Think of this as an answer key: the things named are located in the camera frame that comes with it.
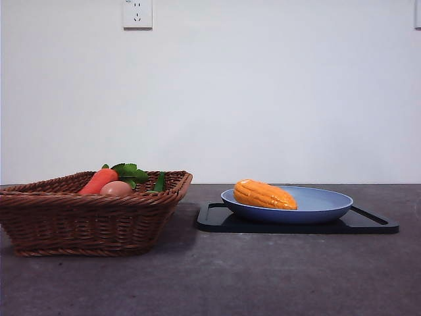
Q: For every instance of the yellow-orange toy corn cob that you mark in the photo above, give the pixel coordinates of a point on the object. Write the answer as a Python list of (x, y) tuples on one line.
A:
[(263, 195)]

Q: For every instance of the blue round plate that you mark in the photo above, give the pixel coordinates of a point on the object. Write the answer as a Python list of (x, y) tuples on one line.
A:
[(322, 207)]

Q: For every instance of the brown wicker basket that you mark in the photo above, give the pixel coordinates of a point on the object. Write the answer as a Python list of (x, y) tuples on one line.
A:
[(82, 224)]

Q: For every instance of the green pepper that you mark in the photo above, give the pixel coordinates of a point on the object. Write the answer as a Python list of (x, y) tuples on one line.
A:
[(160, 182)]

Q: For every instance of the green leafy vegetable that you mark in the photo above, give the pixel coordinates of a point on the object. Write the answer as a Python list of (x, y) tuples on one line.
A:
[(130, 171)]

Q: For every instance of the brown egg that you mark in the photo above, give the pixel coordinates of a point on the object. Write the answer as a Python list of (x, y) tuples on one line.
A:
[(116, 189)]

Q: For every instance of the orange toy carrot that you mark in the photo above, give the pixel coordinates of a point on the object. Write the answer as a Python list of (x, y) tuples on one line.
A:
[(100, 179)]

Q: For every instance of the black rectangular tray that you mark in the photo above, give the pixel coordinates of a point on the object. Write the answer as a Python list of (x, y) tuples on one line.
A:
[(378, 227)]

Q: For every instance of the white wall socket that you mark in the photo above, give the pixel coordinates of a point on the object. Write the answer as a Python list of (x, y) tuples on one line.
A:
[(137, 16)]

